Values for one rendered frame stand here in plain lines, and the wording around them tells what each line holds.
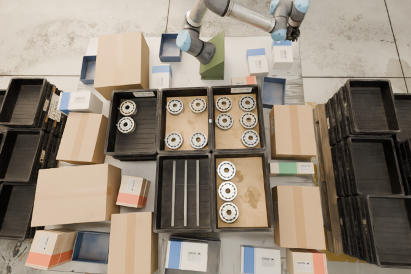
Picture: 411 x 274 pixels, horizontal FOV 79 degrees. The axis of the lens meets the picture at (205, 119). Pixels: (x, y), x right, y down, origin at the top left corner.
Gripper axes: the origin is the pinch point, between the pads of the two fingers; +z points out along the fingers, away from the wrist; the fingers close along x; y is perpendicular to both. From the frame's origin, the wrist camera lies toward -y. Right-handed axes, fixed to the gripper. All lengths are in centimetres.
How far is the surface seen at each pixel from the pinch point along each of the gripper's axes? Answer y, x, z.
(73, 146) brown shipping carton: 73, -129, 2
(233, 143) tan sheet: 68, -34, 5
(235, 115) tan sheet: 50, -32, 5
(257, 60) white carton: 8.5, -17.3, 9.2
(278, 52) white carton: 2.2, -3.1, 9.2
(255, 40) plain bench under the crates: -14.6, -16.8, 18.3
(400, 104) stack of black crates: 18, 105, 61
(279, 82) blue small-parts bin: 21.3, -1.9, 16.3
